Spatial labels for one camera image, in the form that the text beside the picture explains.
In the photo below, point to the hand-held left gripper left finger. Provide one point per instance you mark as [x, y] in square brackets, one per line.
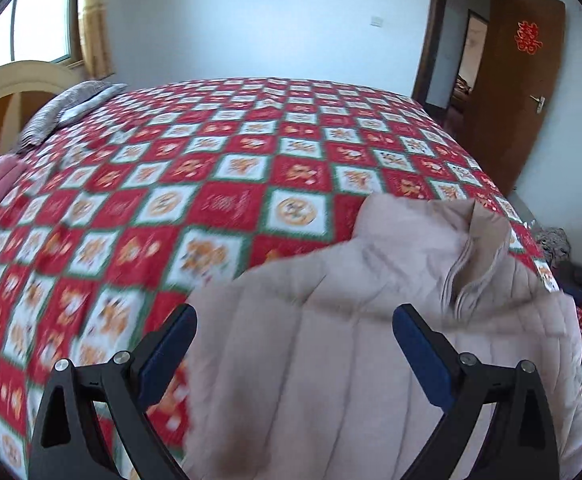
[171, 345]

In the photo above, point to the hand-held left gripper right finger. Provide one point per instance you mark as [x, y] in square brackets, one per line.
[421, 355]

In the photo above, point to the beige puffer jacket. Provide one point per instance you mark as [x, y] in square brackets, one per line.
[321, 360]

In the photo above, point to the grey knitted cloth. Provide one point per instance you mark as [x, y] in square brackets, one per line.
[553, 245]

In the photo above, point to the red checkered printed blanket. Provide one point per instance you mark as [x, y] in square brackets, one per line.
[196, 170]

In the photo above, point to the grey patterned pillow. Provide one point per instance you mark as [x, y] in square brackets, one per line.
[71, 107]

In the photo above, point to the brown wooden door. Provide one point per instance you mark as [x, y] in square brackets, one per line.
[511, 110]

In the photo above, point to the cream wooden headboard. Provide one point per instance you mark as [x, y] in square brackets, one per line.
[16, 80]

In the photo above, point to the yellow curtain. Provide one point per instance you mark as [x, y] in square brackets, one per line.
[93, 25]

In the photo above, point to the red paper door decoration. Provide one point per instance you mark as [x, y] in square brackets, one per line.
[528, 37]

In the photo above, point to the brown door frame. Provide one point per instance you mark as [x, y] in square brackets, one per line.
[423, 60]

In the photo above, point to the white wall switch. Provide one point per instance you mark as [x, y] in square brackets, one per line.
[377, 21]

